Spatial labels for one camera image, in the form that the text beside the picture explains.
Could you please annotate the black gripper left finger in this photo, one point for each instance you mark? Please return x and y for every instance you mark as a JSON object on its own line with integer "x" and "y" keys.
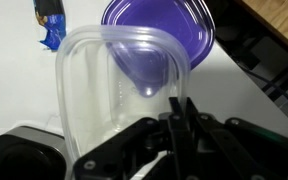
{"x": 182, "y": 145}

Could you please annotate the blue snack packet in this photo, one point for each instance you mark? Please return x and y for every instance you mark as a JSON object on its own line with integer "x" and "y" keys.
{"x": 50, "y": 14}

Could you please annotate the black coffee grinder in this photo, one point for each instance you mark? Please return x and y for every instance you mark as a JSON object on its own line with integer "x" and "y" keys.
{"x": 28, "y": 153}

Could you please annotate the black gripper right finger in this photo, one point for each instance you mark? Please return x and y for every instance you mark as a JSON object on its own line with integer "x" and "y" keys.
{"x": 219, "y": 153}

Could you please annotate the dark purple container lid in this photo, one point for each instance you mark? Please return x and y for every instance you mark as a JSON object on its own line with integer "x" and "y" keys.
{"x": 159, "y": 35}

